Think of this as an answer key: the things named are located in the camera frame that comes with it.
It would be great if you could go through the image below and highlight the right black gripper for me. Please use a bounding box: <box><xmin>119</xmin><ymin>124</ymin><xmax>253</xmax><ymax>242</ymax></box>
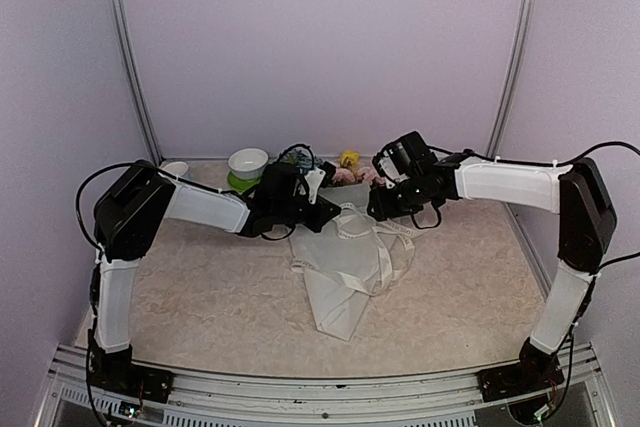
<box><xmin>369</xmin><ymin>173</ymin><xmax>428</xmax><ymax>221</ymax></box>

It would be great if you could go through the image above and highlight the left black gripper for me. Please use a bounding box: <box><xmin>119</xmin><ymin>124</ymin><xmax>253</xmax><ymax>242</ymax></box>
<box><xmin>274</xmin><ymin>196</ymin><xmax>342</xmax><ymax>233</ymax></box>

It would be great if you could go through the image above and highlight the blue hydrangea fake flower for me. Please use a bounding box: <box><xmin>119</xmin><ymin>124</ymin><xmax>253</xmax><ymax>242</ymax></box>
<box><xmin>277</xmin><ymin>145</ymin><xmax>322</xmax><ymax>174</ymax></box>

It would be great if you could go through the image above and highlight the cream ribbon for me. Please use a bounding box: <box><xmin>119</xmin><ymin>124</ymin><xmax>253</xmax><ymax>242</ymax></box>
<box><xmin>290</xmin><ymin>203</ymin><xmax>419</xmax><ymax>296</ymax></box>

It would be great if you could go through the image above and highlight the yellow fake flower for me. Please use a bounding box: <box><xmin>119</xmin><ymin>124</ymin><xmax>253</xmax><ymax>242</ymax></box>
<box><xmin>339</xmin><ymin>150</ymin><xmax>361</xmax><ymax>169</ymax></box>

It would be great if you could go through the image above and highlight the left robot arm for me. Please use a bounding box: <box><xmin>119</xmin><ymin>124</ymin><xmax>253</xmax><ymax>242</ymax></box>
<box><xmin>75</xmin><ymin>145</ymin><xmax>340</xmax><ymax>403</ymax></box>

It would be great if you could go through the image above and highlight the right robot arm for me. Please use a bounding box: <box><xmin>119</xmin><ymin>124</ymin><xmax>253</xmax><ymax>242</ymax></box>
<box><xmin>367</xmin><ymin>131</ymin><xmax>639</xmax><ymax>426</ymax></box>

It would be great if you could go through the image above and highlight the green plate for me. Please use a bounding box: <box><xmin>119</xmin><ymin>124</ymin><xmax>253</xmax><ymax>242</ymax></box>
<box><xmin>227</xmin><ymin>171</ymin><xmax>261</xmax><ymax>193</ymax></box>

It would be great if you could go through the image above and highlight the white bowl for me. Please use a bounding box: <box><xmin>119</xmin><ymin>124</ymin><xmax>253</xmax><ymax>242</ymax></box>
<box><xmin>228</xmin><ymin>148</ymin><xmax>269</xmax><ymax>180</ymax></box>

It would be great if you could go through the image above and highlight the light blue mug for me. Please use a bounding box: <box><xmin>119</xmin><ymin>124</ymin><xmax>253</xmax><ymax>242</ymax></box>
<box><xmin>160</xmin><ymin>161</ymin><xmax>192</xmax><ymax>180</ymax></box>

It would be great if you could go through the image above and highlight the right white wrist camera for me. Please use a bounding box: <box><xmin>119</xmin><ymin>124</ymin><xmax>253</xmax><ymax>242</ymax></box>
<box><xmin>372</xmin><ymin>148</ymin><xmax>399</xmax><ymax>188</ymax></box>

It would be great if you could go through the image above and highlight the aluminium front rail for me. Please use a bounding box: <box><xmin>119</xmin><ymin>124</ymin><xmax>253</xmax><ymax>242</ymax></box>
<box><xmin>27</xmin><ymin>344</ymin><xmax>621</xmax><ymax>426</ymax></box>

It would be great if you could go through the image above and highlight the right aluminium frame post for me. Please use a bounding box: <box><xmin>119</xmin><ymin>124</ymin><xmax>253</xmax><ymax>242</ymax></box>
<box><xmin>486</xmin><ymin>0</ymin><xmax>535</xmax><ymax>158</ymax></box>

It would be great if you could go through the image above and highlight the aluminium frame post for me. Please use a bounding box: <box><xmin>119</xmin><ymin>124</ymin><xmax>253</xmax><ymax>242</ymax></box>
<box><xmin>486</xmin><ymin>0</ymin><xmax>535</xmax><ymax>158</ymax></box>
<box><xmin>109</xmin><ymin>0</ymin><xmax>164</xmax><ymax>165</ymax></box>

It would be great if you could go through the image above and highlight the left aluminium frame post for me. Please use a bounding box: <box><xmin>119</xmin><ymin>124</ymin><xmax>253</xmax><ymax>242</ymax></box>
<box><xmin>109</xmin><ymin>0</ymin><xmax>164</xmax><ymax>165</ymax></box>

